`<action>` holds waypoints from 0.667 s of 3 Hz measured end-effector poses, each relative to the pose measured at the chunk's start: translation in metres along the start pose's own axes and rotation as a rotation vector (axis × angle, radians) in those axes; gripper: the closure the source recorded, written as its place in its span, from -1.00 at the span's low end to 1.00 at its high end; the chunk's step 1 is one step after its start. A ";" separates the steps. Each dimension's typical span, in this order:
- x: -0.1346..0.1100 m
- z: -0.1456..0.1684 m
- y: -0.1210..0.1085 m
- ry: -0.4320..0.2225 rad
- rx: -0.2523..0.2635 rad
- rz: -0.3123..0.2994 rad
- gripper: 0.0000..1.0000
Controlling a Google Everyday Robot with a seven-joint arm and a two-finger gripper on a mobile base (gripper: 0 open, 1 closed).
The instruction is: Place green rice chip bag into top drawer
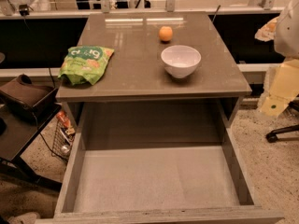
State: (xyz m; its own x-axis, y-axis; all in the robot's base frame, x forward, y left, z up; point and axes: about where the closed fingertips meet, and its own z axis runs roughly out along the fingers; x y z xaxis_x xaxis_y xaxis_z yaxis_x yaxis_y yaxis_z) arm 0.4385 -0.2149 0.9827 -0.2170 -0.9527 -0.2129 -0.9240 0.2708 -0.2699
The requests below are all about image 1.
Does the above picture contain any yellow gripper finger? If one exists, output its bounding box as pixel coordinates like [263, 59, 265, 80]
[259, 59, 299, 117]

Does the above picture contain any green rice chip bag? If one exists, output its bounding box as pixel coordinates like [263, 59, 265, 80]
[58, 46, 114, 85]

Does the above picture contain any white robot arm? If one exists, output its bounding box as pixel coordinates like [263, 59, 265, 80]
[255, 0, 299, 117]

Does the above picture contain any grey cabinet with top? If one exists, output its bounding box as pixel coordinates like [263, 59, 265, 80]
[57, 12, 251, 149]

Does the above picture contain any open grey top drawer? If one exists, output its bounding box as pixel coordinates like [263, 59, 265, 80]
[36, 99, 283, 224]

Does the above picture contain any black office chair base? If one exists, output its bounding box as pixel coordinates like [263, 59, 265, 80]
[265, 102, 299, 143]

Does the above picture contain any white bowl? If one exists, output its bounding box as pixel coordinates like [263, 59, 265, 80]
[161, 45, 201, 78]

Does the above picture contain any orange fruit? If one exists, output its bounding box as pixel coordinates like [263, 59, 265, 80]
[159, 26, 173, 42]

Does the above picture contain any red bottle in basket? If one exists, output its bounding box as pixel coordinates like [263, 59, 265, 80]
[56, 111, 71, 128]

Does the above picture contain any black side table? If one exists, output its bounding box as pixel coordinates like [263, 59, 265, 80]
[0, 104, 62, 191]

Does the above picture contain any black power adapter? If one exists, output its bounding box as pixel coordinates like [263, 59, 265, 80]
[19, 5, 30, 16]

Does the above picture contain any wire basket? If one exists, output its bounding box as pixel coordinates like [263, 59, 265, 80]
[51, 121, 72, 163]

